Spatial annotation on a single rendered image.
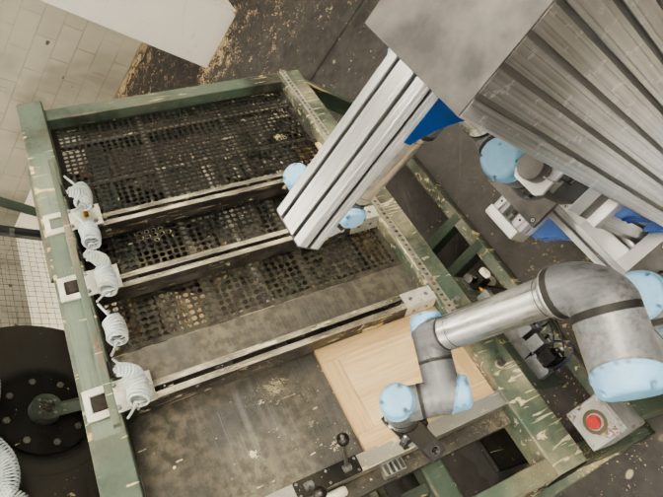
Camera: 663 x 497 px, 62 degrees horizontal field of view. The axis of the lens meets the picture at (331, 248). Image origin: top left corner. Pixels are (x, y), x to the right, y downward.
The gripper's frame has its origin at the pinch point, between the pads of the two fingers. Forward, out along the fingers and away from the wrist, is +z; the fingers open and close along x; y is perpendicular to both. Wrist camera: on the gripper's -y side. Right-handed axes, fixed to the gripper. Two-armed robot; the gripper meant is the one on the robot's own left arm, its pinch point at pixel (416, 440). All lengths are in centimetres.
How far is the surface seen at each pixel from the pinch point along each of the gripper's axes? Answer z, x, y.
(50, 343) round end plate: 32, 70, 136
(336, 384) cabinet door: 21.6, 2.7, 34.2
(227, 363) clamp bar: 6, 23, 59
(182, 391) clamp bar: 2, 38, 60
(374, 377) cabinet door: 26.4, -7.7, 28.3
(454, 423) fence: 29.1, -14.2, 0.6
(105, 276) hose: -16, 31, 99
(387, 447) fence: 20.7, 5.7, 9.0
